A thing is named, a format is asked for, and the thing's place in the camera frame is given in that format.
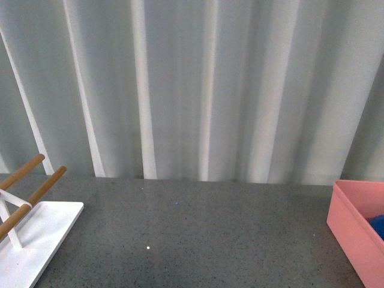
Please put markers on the pink plastic box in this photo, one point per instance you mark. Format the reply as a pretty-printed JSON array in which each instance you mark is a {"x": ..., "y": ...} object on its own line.
[{"x": 353, "y": 204}]

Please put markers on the white towel rack stand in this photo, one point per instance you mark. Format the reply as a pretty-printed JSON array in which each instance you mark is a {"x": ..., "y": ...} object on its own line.
[{"x": 31, "y": 244}]

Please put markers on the blue microfiber cloth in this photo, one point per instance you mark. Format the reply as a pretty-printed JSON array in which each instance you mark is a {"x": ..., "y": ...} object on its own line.
[{"x": 377, "y": 223}]

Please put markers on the white pleated curtain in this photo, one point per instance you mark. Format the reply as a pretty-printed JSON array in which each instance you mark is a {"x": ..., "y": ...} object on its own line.
[{"x": 242, "y": 91}]

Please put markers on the wooden rack rod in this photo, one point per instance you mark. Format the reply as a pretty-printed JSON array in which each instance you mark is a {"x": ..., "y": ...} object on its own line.
[
  {"x": 13, "y": 219},
  {"x": 43, "y": 189},
  {"x": 21, "y": 172}
]

